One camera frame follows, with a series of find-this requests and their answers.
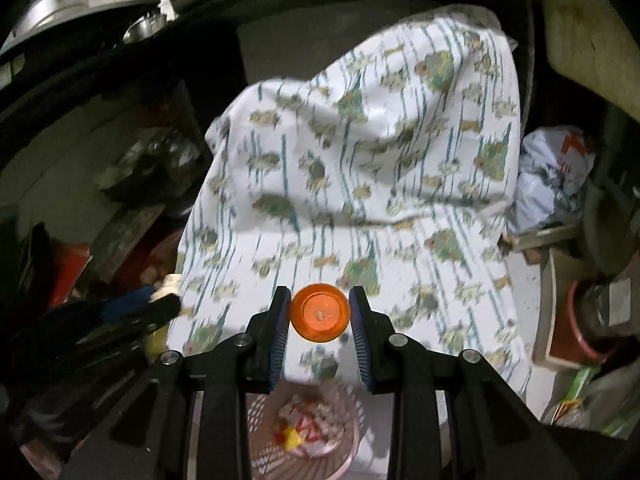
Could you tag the wooden frame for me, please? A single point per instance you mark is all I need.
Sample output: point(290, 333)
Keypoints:
point(540, 237)

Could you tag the small metal cup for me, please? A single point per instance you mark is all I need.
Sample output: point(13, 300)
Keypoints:
point(145, 25)

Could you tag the cat print white cloth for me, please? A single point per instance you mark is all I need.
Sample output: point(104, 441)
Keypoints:
point(360, 160)

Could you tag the red plastic basin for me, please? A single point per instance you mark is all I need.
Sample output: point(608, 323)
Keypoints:
point(585, 340)

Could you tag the weathered wooden plank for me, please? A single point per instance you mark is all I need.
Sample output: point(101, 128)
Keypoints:
point(130, 240)

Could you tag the curved white board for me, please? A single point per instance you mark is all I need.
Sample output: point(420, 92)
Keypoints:
point(550, 320)

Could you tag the grey white plastic bag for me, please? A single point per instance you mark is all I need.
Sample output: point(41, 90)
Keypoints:
point(550, 180)

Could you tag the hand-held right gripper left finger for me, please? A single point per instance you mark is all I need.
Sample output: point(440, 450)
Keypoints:
point(278, 340)

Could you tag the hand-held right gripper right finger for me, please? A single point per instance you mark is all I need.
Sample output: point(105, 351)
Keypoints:
point(361, 340)

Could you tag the large metal pot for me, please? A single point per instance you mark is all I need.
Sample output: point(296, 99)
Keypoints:
point(55, 5)

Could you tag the pink mesh plastic basket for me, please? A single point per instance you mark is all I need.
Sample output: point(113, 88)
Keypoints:
point(260, 440)

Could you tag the orange plastic bottle cap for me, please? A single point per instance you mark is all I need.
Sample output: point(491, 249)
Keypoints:
point(319, 312)

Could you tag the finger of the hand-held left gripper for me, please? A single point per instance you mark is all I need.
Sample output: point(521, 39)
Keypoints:
point(127, 302)
point(157, 312)

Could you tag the red plastic container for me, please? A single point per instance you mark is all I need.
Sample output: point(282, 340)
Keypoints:
point(70, 272)

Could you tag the green printed packet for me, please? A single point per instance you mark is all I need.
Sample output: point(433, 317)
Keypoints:
point(585, 390)

